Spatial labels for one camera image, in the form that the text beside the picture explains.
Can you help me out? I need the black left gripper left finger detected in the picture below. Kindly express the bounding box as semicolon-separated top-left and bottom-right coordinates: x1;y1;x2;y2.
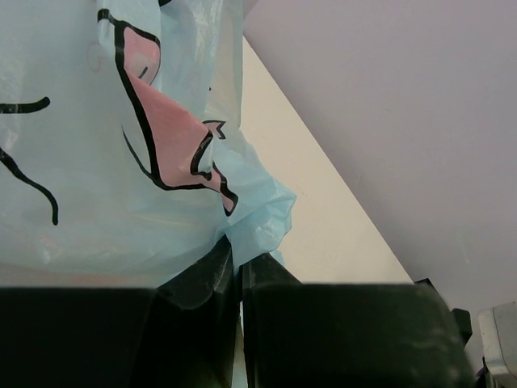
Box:
1;238;236;387

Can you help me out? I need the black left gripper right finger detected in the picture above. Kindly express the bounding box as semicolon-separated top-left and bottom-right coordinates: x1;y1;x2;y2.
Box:
240;255;475;387

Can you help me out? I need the light blue plastic bag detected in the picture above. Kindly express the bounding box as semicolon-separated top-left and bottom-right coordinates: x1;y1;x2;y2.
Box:
1;1;296;287

